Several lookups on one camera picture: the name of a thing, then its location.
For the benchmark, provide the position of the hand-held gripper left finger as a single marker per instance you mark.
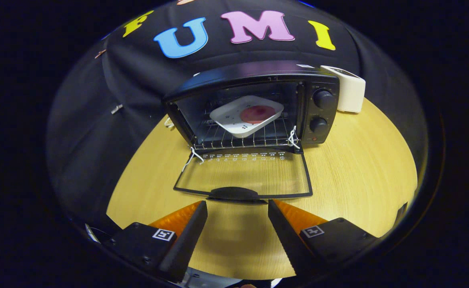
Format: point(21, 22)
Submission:
point(186, 244)

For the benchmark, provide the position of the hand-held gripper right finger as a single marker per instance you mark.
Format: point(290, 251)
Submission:
point(288, 244)

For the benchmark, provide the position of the glass toaster oven door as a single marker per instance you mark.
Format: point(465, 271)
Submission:
point(234, 194)

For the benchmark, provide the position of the pink round ham slice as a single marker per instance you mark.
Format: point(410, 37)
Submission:
point(256, 114)

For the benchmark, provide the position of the white square plate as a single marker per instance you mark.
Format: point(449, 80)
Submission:
point(228, 114)

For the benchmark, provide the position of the black toaster oven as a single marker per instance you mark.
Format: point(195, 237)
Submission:
point(238, 70)

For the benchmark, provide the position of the cream white pop-up toaster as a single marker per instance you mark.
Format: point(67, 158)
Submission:
point(352, 94)

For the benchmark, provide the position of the small dish of seeds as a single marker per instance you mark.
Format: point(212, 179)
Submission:
point(169, 123)

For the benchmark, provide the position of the silver clip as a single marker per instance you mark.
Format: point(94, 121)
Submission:
point(116, 108)

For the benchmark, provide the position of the pink clip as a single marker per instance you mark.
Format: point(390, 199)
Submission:
point(99, 54)

